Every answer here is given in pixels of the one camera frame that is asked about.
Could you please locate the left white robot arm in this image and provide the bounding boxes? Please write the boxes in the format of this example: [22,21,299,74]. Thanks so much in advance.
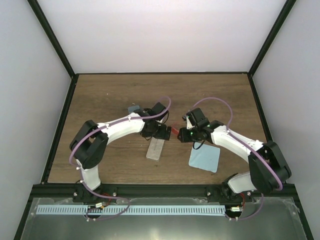
[69,110,169,202]

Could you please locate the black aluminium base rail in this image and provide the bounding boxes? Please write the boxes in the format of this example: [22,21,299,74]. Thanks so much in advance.
[32,183,296,203]

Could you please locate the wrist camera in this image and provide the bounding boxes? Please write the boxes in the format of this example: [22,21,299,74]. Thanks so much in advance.
[149,102,168,119]
[185,108,210,130]

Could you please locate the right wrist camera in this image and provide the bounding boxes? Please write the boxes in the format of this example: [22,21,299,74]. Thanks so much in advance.
[185,108,210,130]

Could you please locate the light grey glasses case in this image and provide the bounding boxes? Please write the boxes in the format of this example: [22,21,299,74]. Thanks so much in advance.
[146,137,165,162]

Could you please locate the light blue cloth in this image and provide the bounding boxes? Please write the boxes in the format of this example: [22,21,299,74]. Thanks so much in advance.
[188,144,221,173]

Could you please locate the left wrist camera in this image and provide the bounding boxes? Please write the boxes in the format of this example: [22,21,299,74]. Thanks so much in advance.
[149,102,168,119]

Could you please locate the light blue slotted cable duct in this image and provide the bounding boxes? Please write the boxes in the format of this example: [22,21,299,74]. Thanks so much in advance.
[36,204,226,216]

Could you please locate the black enclosure frame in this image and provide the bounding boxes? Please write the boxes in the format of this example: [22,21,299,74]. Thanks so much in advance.
[13,0,315,240]

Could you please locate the blue-grey glasses case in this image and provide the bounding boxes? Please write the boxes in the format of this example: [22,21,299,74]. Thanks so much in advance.
[127,105,140,114]

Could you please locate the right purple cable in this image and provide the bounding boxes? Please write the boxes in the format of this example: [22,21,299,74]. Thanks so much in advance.
[188,97,285,221]

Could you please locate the red lens sunglasses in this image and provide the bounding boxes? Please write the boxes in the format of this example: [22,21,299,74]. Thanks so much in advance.
[171,123,180,136]

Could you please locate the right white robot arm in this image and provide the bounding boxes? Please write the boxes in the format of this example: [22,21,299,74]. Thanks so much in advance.
[177,120,292,202]

